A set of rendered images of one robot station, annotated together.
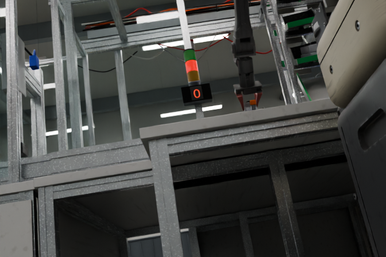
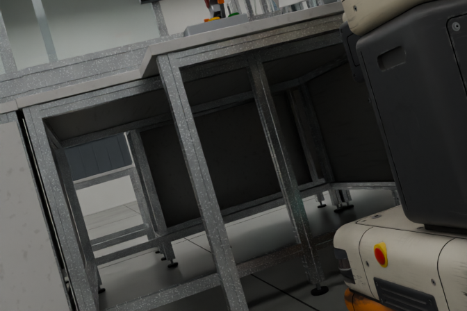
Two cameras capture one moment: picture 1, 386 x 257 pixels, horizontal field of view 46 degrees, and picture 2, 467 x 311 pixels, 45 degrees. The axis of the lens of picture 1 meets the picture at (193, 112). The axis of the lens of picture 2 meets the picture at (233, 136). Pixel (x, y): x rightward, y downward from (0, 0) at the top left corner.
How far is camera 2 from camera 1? 0.51 m
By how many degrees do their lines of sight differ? 23
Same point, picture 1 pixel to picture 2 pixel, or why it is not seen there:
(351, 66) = (377, 12)
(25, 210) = (12, 132)
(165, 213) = (183, 121)
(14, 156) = not seen: outside the picture
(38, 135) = not seen: outside the picture
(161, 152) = (171, 66)
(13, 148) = not seen: outside the picture
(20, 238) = (14, 160)
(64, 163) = (39, 80)
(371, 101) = (393, 39)
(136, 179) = (124, 90)
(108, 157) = (85, 69)
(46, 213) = (36, 132)
